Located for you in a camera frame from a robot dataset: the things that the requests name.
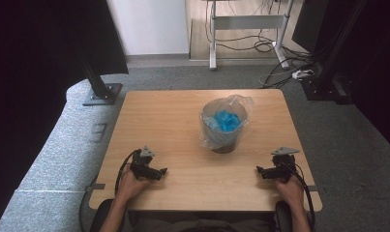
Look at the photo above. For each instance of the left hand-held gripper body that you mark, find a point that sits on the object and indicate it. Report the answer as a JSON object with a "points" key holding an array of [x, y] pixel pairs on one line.
{"points": [[141, 162]]}

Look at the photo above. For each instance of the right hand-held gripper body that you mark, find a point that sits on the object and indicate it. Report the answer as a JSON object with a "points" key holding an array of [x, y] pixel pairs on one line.
{"points": [[283, 164]]}

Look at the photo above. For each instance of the person's left hand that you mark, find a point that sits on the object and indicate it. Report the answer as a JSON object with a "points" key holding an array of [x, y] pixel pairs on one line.
{"points": [[129, 187]]}

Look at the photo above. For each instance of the person's right hand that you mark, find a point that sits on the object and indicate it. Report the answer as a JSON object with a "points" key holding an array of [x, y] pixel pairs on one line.
{"points": [[292, 193]]}

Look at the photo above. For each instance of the grey tape strip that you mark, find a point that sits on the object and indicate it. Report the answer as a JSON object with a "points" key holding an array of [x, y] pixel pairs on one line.
{"points": [[312, 188], [96, 186]]}

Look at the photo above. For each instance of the grey floor socket cover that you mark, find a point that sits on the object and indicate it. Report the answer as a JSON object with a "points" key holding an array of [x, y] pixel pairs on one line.
{"points": [[99, 132]]}

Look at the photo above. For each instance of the bin with clear plastic bag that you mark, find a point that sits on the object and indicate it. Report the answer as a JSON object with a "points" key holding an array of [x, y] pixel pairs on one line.
{"points": [[208, 137]]}

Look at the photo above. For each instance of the crumpled blue glove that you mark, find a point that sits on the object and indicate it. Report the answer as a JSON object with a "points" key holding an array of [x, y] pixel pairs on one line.
{"points": [[228, 121]]}

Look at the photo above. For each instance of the person's dark trousers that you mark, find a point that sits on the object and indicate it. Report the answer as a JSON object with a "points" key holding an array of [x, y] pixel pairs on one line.
{"points": [[202, 225]]}

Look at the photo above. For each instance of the black metal stand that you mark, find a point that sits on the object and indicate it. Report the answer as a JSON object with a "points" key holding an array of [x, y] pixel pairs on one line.
{"points": [[328, 74], [100, 90]]}

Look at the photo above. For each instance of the white power strip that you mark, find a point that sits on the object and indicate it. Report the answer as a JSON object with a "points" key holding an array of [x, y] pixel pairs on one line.
{"points": [[300, 74]]}

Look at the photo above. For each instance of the black curtain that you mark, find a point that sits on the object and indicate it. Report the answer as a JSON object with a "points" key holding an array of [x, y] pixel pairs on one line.
{"points": [[37, 80], [373, 64]]}

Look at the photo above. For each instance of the white desk frame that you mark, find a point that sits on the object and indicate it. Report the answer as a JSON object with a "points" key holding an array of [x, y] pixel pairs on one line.
{"points": [[247, 22]]}

